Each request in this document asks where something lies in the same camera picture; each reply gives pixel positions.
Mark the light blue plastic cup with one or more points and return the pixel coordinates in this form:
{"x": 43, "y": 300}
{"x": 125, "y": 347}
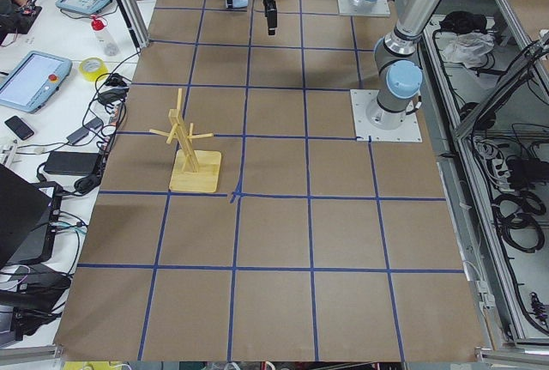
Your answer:
{"x": 236, "y": 4}

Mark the wooden cup rack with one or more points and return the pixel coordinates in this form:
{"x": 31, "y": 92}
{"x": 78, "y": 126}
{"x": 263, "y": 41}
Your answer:
{"x": 193, "y": 170}

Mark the red cap squeeze bottle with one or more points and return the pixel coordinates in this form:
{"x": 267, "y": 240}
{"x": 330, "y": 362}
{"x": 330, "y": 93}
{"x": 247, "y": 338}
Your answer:
{"x": 103, "y": 35}

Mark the yellow tape roll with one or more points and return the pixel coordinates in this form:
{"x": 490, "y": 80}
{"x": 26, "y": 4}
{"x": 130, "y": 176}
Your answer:
{"x": 92, "y": 69}

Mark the white crumpled cloth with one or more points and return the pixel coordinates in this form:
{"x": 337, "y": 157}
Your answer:
{"x": 469, "y": 49}

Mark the near teach pendant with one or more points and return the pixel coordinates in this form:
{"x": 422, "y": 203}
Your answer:
{"x": 34, "y": 81}

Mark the black power adapter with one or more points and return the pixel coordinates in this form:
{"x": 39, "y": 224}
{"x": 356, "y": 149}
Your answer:
{"x": 71, "y": 163}

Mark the black smartphone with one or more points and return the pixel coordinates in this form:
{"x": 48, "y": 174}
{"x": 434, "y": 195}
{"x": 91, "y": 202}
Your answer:
{"x": 19, "y": 127}

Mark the black laptop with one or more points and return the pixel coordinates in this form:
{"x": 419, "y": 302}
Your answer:
{"x": 28, "y": 212}

